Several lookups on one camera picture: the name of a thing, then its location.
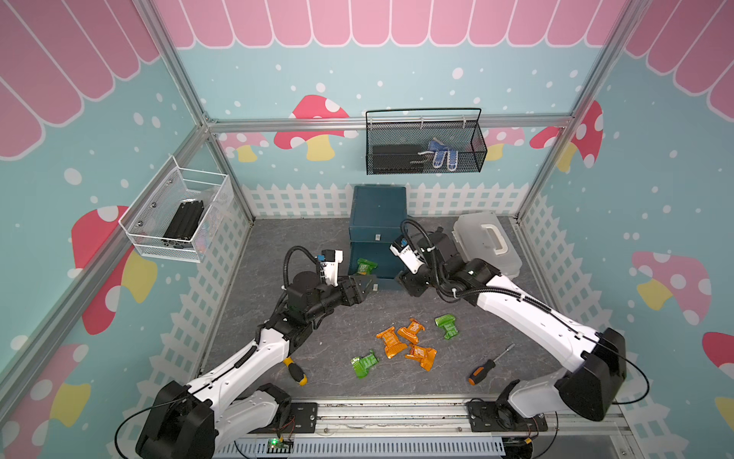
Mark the black box in mesh basket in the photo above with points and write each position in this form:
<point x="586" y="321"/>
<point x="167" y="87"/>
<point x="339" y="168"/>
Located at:
<point x="396" y="159"/>

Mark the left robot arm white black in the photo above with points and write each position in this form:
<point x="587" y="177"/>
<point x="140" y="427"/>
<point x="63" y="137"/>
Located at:
<point x="195" y="419"/>

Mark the green cookie packet top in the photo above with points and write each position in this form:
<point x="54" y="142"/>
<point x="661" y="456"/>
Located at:
<point x="366" y="267"/>

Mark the orange black screwdriver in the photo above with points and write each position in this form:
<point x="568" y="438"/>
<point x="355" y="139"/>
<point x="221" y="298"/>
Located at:
<point x="480" y="372"/>

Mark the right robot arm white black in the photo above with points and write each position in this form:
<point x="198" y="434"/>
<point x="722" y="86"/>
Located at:
<point x="593" y="364"/>

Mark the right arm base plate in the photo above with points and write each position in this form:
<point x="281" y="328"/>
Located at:
<point x="488" y="416"/>

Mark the orange cookie packet top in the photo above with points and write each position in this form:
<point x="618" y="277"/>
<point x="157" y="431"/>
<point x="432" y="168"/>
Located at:
<point x="411" y="332"/>

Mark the blue white item in basket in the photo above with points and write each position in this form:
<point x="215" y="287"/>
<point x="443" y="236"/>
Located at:
<point x="440" y="155"/>

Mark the black wire mesh basket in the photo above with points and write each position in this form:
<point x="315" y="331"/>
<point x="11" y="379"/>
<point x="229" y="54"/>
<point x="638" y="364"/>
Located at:
<point x="459" y="128"/>

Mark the teal drawer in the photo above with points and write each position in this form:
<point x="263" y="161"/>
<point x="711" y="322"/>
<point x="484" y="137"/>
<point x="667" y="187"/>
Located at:
<point x="384" y="265"/>

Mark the black device in white basket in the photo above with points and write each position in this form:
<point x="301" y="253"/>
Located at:
<point x="184" y="224"/>

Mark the dark teal drawer cabinet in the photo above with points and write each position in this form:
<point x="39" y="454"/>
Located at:
<point x="376" y="213"/>

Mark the orange cookie packet bottom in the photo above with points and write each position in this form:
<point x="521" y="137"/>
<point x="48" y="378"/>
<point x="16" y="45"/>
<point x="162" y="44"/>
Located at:
<point x="425" y="356"/>

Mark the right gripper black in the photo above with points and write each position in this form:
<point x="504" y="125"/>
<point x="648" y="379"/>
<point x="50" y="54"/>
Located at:
<point x="406" y="278"/>

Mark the green cookie packet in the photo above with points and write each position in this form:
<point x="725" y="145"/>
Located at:
<point x="447" y="323"/>
<point x="366" y="267"/>
<point x="363" y="365"/>

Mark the white wire wall basket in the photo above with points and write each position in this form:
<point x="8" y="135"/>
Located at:
<point x="145" y="222"/>

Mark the green cookie packet bottom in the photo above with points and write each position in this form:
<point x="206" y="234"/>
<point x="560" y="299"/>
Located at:
<point x="363" y="365"/>

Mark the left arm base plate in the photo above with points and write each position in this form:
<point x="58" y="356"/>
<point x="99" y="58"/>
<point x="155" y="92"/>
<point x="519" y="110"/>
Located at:
<point x="291" y="418"/>

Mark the clear plastic storage box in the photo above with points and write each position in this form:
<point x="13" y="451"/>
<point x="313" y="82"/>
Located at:
<point x="481" y="235"/>

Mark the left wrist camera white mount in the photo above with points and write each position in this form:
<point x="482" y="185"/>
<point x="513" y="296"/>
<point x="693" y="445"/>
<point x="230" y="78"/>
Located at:
<point x="330" y="261"/>

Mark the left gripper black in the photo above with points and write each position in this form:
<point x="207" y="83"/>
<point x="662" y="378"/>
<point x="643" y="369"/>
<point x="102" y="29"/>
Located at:
<point x="357" y="296"/>

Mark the yellow black screwdriver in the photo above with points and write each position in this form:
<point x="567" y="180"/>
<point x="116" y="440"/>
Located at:
<point x="296" y="372"/>

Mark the green lit circuit board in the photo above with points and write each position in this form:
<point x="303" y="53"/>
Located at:
<point x="280" y="446"/>

